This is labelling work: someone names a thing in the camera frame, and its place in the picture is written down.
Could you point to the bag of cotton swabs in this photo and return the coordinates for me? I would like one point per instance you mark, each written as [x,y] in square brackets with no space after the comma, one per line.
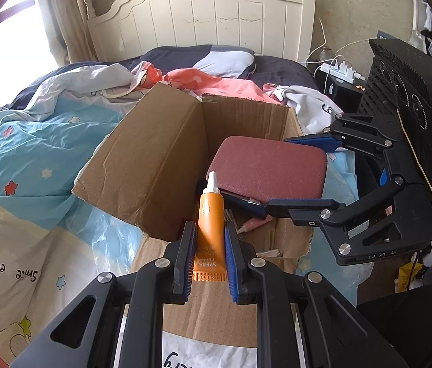
[230,214]

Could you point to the black bulky object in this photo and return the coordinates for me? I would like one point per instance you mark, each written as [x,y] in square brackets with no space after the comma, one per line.
[411,326]

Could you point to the yellow packet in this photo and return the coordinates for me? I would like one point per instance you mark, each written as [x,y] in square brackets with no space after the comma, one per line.
[407,278]

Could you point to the white printed garment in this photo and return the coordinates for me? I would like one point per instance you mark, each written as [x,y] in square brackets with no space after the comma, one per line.
[308,103]

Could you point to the white wooden headboard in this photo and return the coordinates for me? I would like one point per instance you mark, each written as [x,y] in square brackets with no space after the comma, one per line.
[200,19]

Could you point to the star printed blanket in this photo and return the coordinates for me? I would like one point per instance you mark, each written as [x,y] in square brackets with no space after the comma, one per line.
[28,161]

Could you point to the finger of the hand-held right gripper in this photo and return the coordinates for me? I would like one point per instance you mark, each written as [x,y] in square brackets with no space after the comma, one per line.
[315,142]
[304,203]

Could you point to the maroon case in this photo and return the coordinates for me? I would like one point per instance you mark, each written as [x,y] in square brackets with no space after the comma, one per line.
[269,168]

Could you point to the navy and grey pillow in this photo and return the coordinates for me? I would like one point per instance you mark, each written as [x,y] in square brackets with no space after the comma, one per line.
[177,55]

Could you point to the dark blue shampoo bottle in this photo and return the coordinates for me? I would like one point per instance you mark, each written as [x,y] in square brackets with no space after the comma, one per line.
[239,201]

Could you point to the orange tube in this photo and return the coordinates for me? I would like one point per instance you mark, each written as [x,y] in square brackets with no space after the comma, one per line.
[210,230]

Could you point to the small glass bottle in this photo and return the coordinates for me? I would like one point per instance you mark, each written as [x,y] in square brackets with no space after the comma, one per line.
[327,54]

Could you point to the dark navy bedsheet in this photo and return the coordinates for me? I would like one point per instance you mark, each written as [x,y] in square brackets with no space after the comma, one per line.
[285,71]

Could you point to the white power strip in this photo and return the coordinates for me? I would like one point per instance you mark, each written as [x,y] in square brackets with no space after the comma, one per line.
[338,69]

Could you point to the beige curtain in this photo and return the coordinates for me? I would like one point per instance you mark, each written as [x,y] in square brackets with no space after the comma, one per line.
[74,15]

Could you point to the pink tube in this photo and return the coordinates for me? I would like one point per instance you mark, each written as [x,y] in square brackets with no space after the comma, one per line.
[256,223]

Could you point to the black cabinet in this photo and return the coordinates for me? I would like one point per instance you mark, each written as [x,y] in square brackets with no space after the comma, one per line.
[338,92]

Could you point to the clear plastic bag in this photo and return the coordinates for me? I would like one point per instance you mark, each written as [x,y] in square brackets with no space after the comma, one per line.
[116,234]

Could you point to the cardboard box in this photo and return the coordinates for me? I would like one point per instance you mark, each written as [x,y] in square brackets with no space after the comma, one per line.
[154,153]

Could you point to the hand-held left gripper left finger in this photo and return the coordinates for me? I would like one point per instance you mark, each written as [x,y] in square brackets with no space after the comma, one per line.
[189,253]

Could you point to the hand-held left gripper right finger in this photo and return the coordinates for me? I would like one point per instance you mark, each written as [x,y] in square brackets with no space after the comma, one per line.
[231,260]

